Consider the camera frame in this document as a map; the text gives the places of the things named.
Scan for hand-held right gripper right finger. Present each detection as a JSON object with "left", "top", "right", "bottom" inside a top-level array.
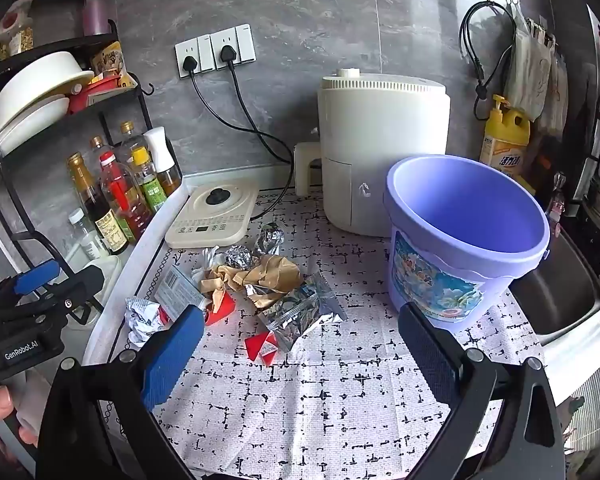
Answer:
[{"left": 397, "top": 302, "right": 568, "bottom": 480}]

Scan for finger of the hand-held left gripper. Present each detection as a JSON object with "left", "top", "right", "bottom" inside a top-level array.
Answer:
[
  {"left": 4, "top": 264, "right": 107, "bottom": 322},
  {"left": 0, "top": 260, "right": 62, "bottom": 312}
]

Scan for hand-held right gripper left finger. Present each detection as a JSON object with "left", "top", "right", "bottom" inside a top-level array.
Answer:
[{"left": 47, "top": 304, "right": 206, "bottom": 480}]

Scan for grey red packet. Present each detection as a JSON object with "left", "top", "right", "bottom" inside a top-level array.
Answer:
[{"left": 152, "top": 265, "right": 211, "bottom": 327}]

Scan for torn red packet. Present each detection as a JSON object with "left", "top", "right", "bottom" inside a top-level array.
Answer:
[{"left": 202, "top": 290, "right": 237, "bottom": 327}]

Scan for brown paper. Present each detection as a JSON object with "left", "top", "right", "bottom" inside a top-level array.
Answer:
[{"left": 202, "top": 254, "right": 302, "bottom": 309}]

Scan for purple plastic bucket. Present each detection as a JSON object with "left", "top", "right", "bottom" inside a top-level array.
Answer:
[{"left": 385, "top": 155, "right": 552, "bottom": 332}]

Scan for person's left hand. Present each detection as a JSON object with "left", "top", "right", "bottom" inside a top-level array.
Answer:
[{"left": 0, "top": 385, "right": 41, "bottom": 461}]

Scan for small white cap bottle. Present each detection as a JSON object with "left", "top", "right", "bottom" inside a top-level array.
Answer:
[{"left": 69, "top": 208, "right": 109, "bottom": 262}]

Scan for crumpled white red wrapper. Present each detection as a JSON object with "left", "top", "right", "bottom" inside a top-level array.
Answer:
[{"left": 125, "top": 296, "right": 170, "bottom": 347}]

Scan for dark soy sauce bottle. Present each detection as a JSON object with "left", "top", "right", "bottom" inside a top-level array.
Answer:
[{"left": 67, "top": 152, "right": 129, "bottom": 256}]

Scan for small red packet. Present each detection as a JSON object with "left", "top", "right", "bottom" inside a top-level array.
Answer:
[{"left": 244, "top": 331, "right": 282, "bottom": 366}]

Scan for red cap oil bottle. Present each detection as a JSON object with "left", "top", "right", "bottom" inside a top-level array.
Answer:
[{"left": 99, "top": 151, "right": 154, "bottom": 242}]

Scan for crumpled white silver wrapper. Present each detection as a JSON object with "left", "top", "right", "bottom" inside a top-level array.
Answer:
[{"left": 191, "top": 246, "right": 224, "bottom": 287}]

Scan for white black patterned table mat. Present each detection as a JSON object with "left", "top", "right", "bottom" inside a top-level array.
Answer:
[{"left": 82, "top": 190, "right": 547, "bottom": 480}]

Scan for crumpled foil ball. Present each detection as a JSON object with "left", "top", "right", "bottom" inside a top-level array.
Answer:
[
  {"left": 223, "top": 246, "right": 261, "bottom": 271},
  {"left": 255, "top": 222, "right": 285, "bottom": 257}
]

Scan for yellow cap green label bottle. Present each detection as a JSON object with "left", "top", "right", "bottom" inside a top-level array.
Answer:
[{"left": 130, "top": 147, "right": 169, "bottom": 214}]

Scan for silver snack packet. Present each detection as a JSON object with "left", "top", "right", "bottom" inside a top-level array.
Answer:
[{"left": 257, "top": 275, "right": 347, "bottom": 352}]

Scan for clear bottle gold cap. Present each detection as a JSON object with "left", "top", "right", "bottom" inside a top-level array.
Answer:
[
  {"left": 118, "top": 121, "right": 147, "bottom": 162},
  {"left": 90, "top": 135, "right": 117, "bottom": 162}
]

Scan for cream kettle base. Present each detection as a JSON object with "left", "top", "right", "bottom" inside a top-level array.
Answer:
[{"left": 165, "top": 182, "right": 261, "bottom": 250}]

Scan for steel sink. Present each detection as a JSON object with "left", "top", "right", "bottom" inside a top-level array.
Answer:
[{"left": 510, "top": 225, "right": 600, "bottom": 348}]

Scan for white top oil sprayer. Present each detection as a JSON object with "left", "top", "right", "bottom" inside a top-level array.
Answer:
[{"left": 144, "top": 127, "right": 183, "bottom": 197}]

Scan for white plate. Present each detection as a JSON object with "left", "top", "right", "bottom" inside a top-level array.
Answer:
[{"left": 0, "top": 95, "right": 72, "bottom": 147}]

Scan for red plastic container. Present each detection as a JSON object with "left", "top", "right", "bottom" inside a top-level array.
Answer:
[{"left": 69, "top": 76, "right": 124, "bottom": 114}]

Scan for black dish rack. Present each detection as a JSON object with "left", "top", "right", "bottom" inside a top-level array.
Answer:
[{"left": 0, "top": 19, "right": 156, "bottom": 311}]

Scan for white air fryer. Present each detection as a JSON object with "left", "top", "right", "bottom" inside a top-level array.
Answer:
[{"left": 294, "top": 68, "right": 452, "bottom": 234}]

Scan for yellow snack bag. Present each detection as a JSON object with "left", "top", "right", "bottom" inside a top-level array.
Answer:
[{"left": 90, "top": 42, "right": 137, "bottom": 92}]

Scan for yellow detergent bottle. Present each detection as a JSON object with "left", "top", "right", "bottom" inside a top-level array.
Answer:
[{"left": 480, "top": 94, "right": 532, "bottom": 179}]

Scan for clear jar of nuts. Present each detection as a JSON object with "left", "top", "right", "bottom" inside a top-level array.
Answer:
[{"left": 0, "top": 2, "right": 36, "bottom": 57}]

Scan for pink plastic cup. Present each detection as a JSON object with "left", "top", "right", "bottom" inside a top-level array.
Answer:
[{"left": 82, "top": 0, "right": 111, "bottom": 37}]

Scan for hanging plastic bags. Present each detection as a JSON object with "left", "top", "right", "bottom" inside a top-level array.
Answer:
[{"left": 502, "top": 7, "right": 572, "bottom": 137}]

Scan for black power cable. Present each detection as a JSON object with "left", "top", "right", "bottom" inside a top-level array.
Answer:
[
  {"left": 219, "top": 45, "right": 296, "bottom": 161},
  {"left": 181, "top": 55, "right": 297, "bottom": 196}
]

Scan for white wall socket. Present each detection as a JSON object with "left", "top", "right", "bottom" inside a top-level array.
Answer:
[
  {"left": 175, "top": 35, "right": 212, "bottom": 80},
  {"left": 210, "top": 24, "right": 257, "bottom": 69}
]

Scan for black hanging cable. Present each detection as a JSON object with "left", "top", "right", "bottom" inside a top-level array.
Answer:
[{"left": 459, "top": 2, "right": 519, "bottom": 122}]

